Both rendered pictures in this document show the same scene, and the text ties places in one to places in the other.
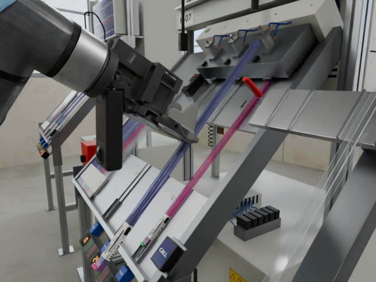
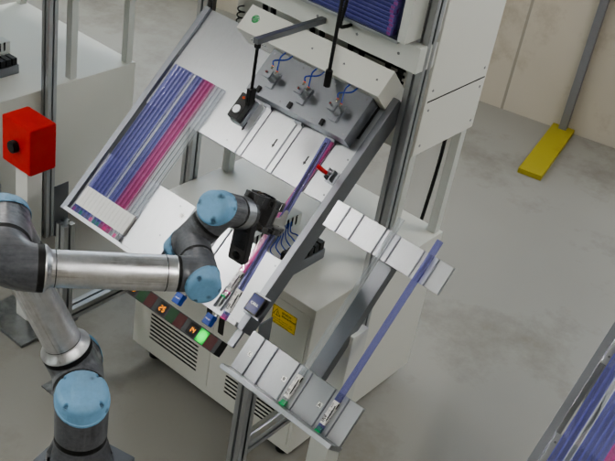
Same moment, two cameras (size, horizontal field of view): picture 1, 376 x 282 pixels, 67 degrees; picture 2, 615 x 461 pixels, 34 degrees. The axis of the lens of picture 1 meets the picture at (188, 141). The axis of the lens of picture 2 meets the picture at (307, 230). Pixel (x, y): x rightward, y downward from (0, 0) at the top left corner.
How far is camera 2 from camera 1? 2.02 m
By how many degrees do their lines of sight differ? 30
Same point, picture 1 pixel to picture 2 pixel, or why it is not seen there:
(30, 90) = not seen: outside the picture
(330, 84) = not seen: hidden behind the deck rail
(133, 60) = (263, 202)
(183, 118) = (280, 221)
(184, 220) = (259, 276)
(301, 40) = (364, 114)
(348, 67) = (401, 136)
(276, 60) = (341, 134)
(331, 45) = (389, 119)
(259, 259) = (306, 295)
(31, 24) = (238, 217)
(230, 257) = not seen: hidden behind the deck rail
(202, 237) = (275, 290)
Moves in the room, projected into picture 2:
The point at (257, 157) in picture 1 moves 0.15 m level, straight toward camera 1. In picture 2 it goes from (319, 225) to (324, 259)
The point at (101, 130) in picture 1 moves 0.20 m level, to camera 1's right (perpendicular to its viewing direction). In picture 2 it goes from (240, 242) to (322, 238)
